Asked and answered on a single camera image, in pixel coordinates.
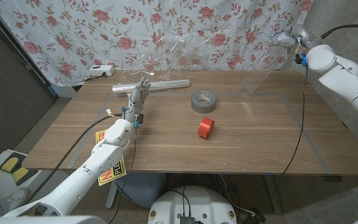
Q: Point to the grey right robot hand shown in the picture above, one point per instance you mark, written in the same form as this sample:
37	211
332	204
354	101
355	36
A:
304	35

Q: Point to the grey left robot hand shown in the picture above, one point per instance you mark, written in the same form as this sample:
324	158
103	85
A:
138	98

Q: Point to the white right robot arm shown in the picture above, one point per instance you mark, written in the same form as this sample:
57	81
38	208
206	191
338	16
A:
346	81

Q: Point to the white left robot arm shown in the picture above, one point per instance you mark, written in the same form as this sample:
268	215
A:
101	158

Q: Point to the red tape roll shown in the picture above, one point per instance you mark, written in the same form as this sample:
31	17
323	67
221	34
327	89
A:
204	127

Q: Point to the white power strip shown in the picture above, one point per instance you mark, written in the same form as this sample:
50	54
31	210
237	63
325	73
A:
101	71

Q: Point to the yellow new driver sign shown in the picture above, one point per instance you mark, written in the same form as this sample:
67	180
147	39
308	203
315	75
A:
115	174

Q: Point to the blue grey stool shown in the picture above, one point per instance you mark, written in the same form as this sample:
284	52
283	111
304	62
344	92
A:
141	189

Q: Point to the floral backdrop cloth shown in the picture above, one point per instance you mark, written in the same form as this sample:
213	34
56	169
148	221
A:
73	31

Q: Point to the grey table leg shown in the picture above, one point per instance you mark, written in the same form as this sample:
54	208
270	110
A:
273	196
111	196

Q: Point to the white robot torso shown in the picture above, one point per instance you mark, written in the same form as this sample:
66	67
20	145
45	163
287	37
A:
194	202

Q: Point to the white sneaker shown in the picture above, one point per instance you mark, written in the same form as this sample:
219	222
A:
15	196

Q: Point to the black plug adapter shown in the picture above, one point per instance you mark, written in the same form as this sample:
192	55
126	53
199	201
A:
255	217

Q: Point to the grey duct tape roll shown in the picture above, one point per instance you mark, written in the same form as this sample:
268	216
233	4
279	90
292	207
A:
197	105

